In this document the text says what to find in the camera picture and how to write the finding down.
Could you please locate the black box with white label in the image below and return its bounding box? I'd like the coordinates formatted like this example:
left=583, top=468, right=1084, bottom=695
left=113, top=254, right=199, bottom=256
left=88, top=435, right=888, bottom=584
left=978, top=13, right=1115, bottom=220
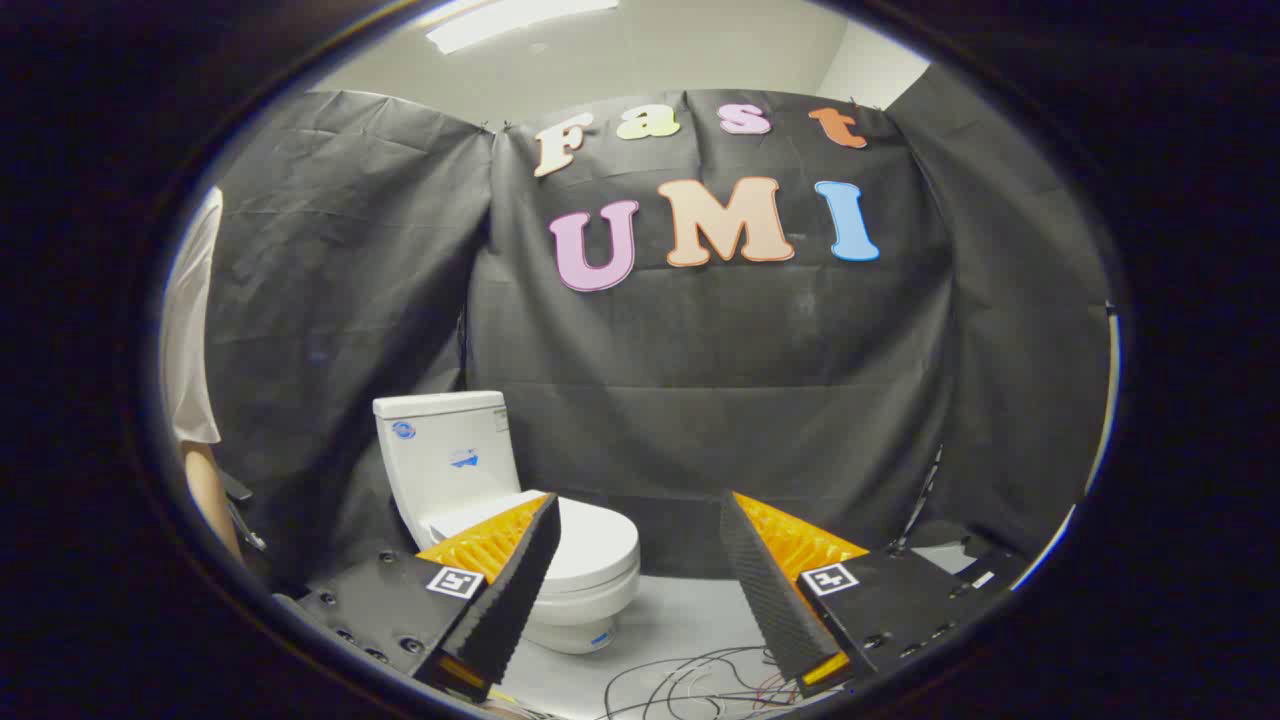
left=958, top=548, right=1031, bottom=599

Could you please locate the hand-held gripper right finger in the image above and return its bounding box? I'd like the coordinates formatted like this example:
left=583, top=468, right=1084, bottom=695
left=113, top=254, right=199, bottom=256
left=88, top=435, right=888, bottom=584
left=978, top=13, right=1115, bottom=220
left=720, top=490, right=986, bottom=699

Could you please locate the thin black stand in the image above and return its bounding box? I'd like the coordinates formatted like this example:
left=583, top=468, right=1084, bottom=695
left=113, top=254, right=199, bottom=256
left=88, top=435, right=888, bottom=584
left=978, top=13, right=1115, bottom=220
left=888, top=445, right=946, bottom=556

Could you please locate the white ceramic toilet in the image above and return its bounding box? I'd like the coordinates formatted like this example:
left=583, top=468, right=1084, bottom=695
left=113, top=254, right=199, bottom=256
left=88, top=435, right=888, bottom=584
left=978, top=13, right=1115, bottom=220
left=373, top=390, right=641, bottom=656

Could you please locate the ceiling light panel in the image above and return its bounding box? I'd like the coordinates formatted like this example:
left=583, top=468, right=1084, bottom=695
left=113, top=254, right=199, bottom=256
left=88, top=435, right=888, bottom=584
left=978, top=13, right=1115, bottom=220
left=425, top=0, right=621, bottom=56

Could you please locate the dark metal frame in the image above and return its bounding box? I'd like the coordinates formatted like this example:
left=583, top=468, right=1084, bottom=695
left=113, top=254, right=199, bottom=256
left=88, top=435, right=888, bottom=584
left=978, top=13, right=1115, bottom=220
left=222, top=470, right=269, bottom=553

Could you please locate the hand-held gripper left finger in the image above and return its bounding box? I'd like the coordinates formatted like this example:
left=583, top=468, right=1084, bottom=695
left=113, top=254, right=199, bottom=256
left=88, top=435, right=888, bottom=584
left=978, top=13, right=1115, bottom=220
left=272, top=492, right=563, bottom=704

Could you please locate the black backdrop cloth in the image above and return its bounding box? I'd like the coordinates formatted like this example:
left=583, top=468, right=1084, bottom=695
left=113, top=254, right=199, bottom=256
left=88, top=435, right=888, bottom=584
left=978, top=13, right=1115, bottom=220
left=205, top=62, right=1113, bottom=591

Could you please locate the tangle of floor cables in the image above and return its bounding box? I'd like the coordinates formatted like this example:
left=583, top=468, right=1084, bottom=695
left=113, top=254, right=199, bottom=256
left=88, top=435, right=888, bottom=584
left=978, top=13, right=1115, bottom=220
left=600, top=645, right=831, bottom=720

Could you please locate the white toilet lid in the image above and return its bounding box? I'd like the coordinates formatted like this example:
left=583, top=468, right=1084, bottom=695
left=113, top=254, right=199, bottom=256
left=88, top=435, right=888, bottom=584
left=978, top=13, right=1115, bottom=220
left=428, top=490, right=641, bottom=593

